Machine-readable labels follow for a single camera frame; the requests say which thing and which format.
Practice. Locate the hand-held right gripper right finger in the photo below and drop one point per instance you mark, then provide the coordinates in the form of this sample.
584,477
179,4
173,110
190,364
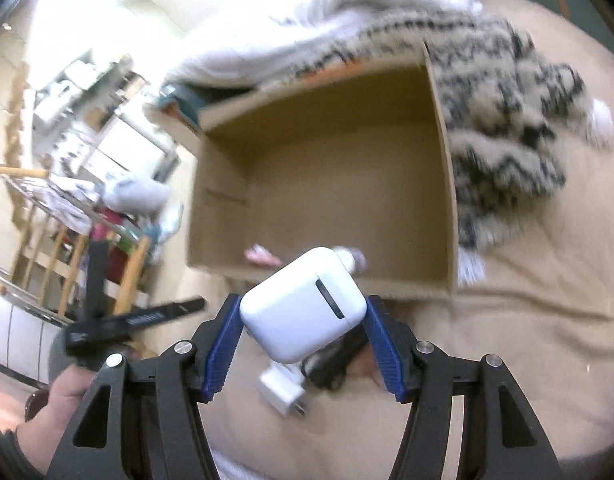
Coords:
387,355

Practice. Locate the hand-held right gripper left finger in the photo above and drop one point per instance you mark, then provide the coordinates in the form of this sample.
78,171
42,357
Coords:
222,355

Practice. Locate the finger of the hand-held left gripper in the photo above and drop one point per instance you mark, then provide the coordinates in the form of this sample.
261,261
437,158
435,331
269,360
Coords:
167,312
98,280

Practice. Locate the small black device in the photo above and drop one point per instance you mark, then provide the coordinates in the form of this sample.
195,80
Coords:
337,360

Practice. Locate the white charger plug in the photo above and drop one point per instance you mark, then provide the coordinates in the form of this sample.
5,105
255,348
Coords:
279,385

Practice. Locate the white earbud case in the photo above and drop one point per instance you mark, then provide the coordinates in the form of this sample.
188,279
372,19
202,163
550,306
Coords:
297,305

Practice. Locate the pink soft item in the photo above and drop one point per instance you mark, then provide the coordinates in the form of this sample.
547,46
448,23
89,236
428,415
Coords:
262,255

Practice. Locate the cardboard box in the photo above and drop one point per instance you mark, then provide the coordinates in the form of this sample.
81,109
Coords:
337,170

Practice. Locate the person's left forearm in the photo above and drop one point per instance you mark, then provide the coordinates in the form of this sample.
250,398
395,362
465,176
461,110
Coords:
9,455

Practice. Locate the person's left hand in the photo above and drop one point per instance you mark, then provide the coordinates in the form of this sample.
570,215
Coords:
57,405

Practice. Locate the wooden chair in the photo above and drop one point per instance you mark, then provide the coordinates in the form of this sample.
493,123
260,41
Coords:
47,260

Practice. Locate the grey plastic bag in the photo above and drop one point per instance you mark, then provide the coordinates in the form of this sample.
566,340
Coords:
134,195

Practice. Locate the white cabinet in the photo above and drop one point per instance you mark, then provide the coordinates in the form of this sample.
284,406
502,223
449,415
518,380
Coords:
122,145

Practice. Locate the beige bed sheet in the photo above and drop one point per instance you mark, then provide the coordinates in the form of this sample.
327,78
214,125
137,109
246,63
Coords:
537,335

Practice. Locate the black patterned fluffy blanket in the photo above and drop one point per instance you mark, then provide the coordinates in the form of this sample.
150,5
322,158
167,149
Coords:
492,110

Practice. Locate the white duvet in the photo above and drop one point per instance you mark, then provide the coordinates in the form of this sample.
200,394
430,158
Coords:
362,0

